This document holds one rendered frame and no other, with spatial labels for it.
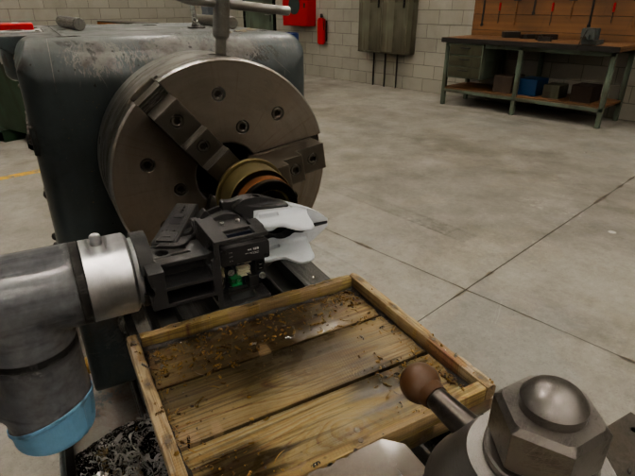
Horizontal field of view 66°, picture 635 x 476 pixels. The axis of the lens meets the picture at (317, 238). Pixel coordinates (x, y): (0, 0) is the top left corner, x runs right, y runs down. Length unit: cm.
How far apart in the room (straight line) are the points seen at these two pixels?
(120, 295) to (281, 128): 38
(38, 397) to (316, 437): 27
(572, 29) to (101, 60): 682
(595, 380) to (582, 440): 204
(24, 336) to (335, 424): 32
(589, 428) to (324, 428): 41
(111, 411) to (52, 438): 63
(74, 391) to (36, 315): 9
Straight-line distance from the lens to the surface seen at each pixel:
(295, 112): 74
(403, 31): 837
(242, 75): 70
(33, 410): 51
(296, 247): 54
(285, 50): 91
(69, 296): 45
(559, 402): 19
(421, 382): 24
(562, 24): 739
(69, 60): 82
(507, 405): 19
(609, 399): 216
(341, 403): 60
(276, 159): 69
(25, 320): 46
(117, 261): 46
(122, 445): 103
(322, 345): 68
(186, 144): 64
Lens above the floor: 130
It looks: 26 degrees down
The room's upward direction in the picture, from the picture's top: straight up
